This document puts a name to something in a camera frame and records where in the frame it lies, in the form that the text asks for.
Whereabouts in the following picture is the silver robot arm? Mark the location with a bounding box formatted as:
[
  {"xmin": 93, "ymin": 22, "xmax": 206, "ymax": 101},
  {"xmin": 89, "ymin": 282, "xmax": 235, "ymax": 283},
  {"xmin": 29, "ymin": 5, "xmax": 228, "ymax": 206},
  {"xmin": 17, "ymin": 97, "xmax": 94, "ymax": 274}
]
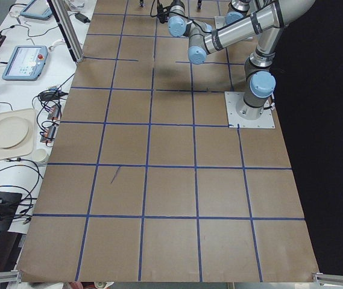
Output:
[
  {"xmin": 225, "ymin": 0, "xmax": 250, "ymax": 25},
  {"xmin": 150, "ymin": 1, "xmax": 314, "ymax": 120}
]

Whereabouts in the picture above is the white paper cup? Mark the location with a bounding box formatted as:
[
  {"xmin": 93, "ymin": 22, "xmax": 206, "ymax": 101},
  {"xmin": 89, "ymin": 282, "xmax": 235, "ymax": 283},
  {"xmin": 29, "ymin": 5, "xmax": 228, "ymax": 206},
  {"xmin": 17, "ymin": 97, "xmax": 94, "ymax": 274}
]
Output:
[{"xmin": 31, "ymin": 149, "xmax": 49, "ymax": 165}]

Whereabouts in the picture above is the blue teach pendant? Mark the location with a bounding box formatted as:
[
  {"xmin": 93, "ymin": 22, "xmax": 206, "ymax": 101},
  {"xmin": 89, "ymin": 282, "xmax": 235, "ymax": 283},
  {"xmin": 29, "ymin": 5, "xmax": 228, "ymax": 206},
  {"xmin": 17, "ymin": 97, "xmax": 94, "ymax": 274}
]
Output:
[
  {"xmin": 20, "ymin": 0, "xmax": 52, "ymax": 20},
  {"xmin": 2, "ymin": 45, "xmax": 48, "ymax": 81}
]

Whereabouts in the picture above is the black usb adapter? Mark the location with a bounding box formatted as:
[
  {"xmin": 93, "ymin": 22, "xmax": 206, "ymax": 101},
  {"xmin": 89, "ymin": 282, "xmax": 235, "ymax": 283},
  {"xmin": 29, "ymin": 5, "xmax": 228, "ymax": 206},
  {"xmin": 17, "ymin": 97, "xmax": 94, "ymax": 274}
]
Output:
[{"xmin": 38, "ymin": 90, "xmax": 68, "ymax": 101}]

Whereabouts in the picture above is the circuit board upper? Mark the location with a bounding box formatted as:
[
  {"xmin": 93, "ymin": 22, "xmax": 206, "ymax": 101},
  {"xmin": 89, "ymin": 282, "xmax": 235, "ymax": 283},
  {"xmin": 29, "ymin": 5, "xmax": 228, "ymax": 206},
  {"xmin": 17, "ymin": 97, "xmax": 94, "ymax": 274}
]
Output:
[{"xmin": 47, "ymin": 104, "xmax": 61, "ymax": 120}]

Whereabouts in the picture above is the black power adapter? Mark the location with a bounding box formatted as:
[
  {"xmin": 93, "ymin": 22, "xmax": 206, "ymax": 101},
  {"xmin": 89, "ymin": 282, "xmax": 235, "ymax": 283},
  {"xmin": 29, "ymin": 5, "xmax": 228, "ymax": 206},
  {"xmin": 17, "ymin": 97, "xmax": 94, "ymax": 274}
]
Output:
[{"xmin": 75, "ymin": 13, "xmax": 90, "ymax": 23}]

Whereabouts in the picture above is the beige round plate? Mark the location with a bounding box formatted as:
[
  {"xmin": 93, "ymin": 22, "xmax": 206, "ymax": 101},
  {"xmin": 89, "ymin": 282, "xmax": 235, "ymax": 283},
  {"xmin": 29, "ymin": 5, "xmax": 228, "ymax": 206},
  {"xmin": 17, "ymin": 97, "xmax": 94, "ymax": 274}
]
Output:
[{"xmin": 0, "ymin": 117, "xmax": 29, "ymax": 148}]

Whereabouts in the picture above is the circuit board lower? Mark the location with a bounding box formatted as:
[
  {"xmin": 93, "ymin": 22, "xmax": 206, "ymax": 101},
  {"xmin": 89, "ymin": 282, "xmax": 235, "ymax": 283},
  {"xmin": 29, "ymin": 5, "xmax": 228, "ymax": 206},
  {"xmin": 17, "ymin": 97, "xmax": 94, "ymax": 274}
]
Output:
[{"xmin": 40, "ymin": 125, "xmax": 57, "ymax": 145}]

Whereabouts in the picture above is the beige tray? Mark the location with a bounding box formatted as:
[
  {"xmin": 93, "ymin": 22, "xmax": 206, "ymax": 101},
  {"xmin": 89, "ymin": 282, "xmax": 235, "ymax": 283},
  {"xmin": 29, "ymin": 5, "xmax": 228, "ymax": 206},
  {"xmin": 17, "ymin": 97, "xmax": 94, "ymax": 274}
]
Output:
[{"xmin": 0, "ymin": 108, "xmax": 36, "ymax": 160}]

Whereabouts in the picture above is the aluminium frame post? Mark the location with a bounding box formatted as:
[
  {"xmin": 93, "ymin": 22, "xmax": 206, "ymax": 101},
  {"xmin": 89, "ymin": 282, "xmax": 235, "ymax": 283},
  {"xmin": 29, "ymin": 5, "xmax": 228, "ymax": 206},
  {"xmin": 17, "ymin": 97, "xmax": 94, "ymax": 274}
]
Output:
[{"xmin": 47, "ymin": 0, "xmax": 84, "ymax": 63}]

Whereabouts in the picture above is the brown paper table cover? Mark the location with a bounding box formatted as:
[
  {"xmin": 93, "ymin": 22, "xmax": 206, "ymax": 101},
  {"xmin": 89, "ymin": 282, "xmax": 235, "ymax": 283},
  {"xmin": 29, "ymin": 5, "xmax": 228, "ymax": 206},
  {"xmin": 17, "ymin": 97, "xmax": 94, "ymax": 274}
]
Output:
[{"xmin": 17, "ymin": 1, "xmax": 318, "ymax": 282}]

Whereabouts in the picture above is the aluminium rail bottom right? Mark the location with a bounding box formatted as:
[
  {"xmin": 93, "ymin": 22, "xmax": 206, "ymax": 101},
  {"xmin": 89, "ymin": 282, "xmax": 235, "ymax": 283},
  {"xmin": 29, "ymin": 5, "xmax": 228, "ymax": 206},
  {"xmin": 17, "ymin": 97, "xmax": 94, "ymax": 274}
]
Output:
[{"xmin": 312, "ymin": 272, "xmax": 343, "ymax": 286}]

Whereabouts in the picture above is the blue teach pendant far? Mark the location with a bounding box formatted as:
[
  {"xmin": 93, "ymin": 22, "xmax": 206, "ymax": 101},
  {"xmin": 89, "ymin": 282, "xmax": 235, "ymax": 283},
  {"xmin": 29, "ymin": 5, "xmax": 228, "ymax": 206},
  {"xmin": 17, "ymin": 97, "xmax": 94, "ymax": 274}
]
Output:
[{"xmin": 20, "ymin": 0, "xmax": 52, "ymax": 20}]

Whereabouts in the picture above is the circuit board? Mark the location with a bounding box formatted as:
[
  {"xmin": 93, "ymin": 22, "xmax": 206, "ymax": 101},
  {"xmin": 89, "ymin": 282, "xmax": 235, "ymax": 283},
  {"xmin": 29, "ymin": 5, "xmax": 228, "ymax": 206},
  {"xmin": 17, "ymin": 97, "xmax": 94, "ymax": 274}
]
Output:
[
  {"xmin": 40, "ymin": 125, "xmax": 57, "ymax": 145},
  {"xmin": 47, "ymin": 104, "xmax": 61, "ymax": 120}
]

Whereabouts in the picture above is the blue teach pendant near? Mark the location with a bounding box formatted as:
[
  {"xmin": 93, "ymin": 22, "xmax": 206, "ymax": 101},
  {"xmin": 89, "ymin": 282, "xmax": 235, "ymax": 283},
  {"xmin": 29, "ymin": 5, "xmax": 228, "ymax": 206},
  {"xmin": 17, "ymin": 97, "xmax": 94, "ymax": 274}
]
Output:
[{"xmin": 2, "ymin": 45, "xmax": 48, "ymax": 81}]

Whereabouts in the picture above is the black cable on table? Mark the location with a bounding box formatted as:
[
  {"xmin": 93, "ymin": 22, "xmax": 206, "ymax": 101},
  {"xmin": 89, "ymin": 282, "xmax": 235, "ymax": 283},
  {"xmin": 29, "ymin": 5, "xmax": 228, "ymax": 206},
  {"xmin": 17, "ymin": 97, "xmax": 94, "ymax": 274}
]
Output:
[{"xmin": 0, "ymin": 158, "xmax": 41, "ymax": 225}]

